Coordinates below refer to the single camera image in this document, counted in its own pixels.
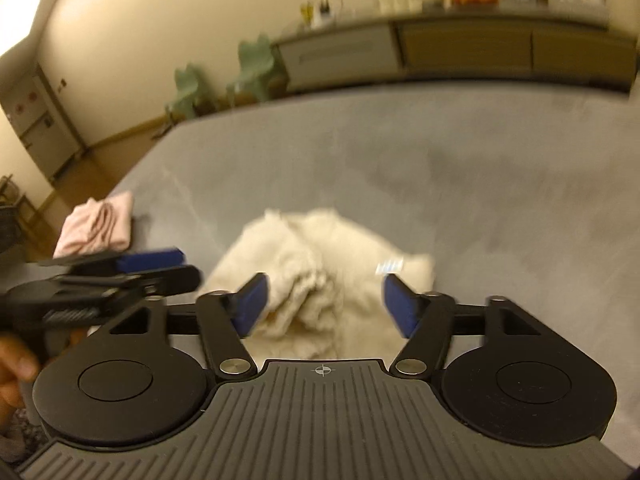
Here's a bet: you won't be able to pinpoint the pink garment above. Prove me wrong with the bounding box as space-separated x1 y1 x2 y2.
53 191 134 258

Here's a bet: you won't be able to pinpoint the cream white trousers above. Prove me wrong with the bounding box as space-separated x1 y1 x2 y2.
200 209 435 366

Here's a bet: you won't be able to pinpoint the left hand of person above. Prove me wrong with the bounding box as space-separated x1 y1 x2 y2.
0 333 40 434

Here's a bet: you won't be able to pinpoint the wooden side table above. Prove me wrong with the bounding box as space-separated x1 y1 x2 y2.
1 174 54 261

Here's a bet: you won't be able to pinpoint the green plastic chair left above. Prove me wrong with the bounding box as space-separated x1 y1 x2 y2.
165 63 212 120

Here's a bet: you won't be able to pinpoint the green plastic chair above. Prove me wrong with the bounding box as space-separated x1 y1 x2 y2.
227 34 279 108
165 63 212 120

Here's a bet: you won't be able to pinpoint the green plastic chair right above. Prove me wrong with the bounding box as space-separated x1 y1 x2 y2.
227 34 279 108

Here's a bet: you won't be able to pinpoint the long grey brown sideboard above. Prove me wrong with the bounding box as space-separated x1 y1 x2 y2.
273 9 639 93

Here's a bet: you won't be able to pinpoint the grey door with frame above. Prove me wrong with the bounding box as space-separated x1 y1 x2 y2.
1 65 87 182

